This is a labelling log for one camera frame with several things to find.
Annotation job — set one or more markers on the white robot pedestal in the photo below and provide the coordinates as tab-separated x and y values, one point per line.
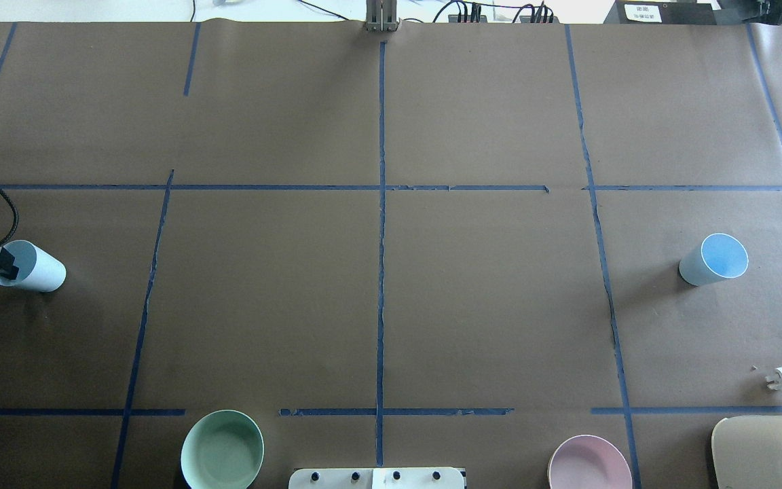
379	477

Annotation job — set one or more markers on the white toaster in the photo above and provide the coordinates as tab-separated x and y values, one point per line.
747	452

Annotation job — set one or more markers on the black box with label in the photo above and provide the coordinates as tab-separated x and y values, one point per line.
660	12

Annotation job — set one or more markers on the aluminium frame post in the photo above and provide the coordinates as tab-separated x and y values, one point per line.
381	16

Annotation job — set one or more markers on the pink bowl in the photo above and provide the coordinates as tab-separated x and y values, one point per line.
588	461

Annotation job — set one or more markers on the light blue cup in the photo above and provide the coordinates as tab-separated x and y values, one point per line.
37	270
719	257

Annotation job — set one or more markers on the mint green bowl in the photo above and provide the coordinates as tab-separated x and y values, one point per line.
225	449

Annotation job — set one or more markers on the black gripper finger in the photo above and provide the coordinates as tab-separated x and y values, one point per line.
8	268

